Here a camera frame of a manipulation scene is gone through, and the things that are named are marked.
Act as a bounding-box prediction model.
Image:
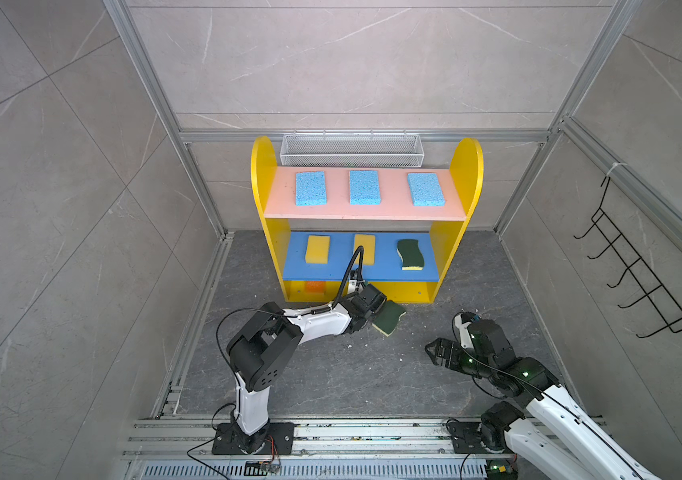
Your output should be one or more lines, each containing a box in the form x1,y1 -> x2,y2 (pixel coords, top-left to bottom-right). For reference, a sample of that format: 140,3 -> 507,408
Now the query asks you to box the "yellow rectangular sponge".
353,234 -> 376,266

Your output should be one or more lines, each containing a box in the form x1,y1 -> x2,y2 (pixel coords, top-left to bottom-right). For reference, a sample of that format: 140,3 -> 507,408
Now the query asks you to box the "white wire mesh basket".
280,133 -> 425,168

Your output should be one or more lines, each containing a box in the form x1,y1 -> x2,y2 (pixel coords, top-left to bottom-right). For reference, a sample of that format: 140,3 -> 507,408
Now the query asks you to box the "dark green wavy sponge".
372,300 -> 407,336
396,238 -> 425,271

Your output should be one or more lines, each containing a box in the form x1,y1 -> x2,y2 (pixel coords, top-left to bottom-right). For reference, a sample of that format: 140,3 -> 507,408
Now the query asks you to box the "light blue cellulose sponge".
407,173 -> 445,207

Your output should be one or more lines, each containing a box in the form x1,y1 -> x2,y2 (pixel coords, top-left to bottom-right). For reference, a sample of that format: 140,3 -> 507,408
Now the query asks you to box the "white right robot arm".
425,334 -> 658,479

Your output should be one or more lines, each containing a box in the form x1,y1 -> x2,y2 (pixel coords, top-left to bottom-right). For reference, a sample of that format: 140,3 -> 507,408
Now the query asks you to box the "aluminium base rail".
118,416 -> 524,479

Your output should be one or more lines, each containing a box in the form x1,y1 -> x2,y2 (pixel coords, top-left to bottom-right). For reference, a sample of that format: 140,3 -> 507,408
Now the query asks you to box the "blue lower shelf board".
282,232 -> 440,282

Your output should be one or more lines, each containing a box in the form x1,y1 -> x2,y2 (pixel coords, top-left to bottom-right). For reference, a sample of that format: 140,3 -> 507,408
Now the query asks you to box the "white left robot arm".
214,284 -> 393,454

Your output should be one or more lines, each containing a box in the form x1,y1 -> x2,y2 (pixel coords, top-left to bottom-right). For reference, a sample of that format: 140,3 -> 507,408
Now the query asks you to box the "orange sponge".
304,280 -> 326,294

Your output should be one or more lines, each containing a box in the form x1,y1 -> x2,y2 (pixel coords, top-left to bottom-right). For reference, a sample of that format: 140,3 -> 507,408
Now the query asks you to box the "black wire hook rack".
573,176 -> 682,339

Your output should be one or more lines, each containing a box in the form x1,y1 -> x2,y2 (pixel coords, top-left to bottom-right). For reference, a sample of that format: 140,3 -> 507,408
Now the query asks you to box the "yellow shelf unit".
251,137 -> 485,304

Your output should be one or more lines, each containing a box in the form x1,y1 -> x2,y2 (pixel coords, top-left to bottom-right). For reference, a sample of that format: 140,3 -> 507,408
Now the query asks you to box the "dark green wavy sponge front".
396,238 -> 425,271

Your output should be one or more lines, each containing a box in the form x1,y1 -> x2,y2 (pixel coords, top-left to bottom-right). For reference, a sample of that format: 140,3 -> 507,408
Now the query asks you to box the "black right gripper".
424,337 -> 497,381

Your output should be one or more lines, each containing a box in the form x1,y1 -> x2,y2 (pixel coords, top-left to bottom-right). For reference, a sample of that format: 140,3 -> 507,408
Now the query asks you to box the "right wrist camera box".
453,312 -> 517,370

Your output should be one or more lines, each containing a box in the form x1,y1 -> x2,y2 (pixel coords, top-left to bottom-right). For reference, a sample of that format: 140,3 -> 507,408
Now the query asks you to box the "black corrugated cable hose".
330,244 -> 367,310

